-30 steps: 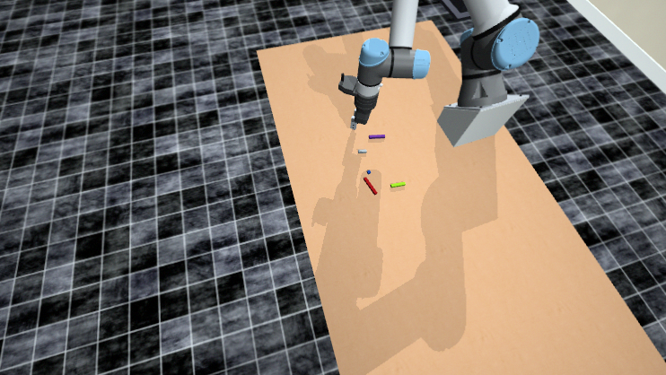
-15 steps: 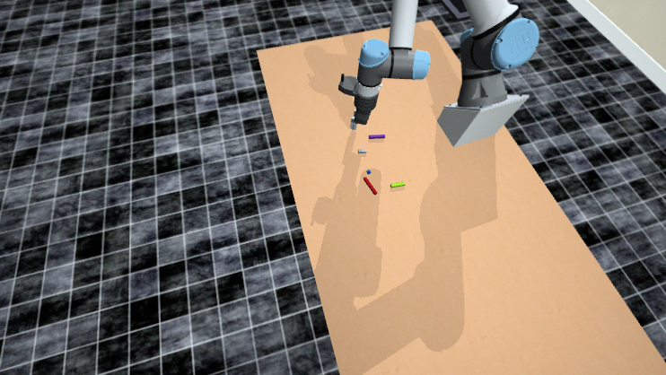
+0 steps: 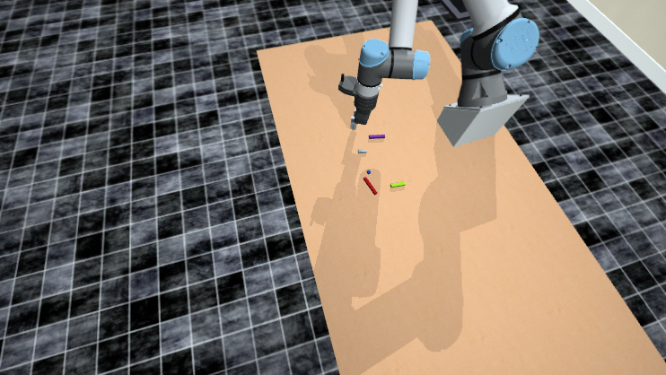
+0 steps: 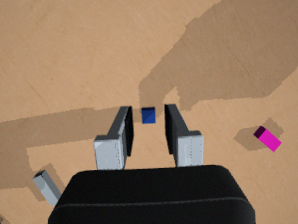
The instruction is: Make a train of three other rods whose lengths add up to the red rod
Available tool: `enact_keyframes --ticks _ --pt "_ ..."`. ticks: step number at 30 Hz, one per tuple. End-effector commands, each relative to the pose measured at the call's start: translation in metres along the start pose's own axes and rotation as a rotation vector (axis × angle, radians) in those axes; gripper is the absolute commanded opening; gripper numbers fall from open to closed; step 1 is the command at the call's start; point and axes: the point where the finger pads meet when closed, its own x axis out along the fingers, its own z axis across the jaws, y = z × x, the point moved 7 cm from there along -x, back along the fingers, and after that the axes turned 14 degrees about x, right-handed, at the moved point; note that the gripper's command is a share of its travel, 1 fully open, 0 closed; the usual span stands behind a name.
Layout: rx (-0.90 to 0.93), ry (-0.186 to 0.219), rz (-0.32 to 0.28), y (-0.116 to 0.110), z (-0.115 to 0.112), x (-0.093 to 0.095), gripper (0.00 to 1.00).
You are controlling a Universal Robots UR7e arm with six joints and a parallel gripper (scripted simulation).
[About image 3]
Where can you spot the red rod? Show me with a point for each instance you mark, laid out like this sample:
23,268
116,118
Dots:
370,186

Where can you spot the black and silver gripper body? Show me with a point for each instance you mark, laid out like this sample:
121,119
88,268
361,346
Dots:
365,98

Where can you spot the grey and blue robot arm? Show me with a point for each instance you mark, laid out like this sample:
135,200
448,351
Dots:
504,42

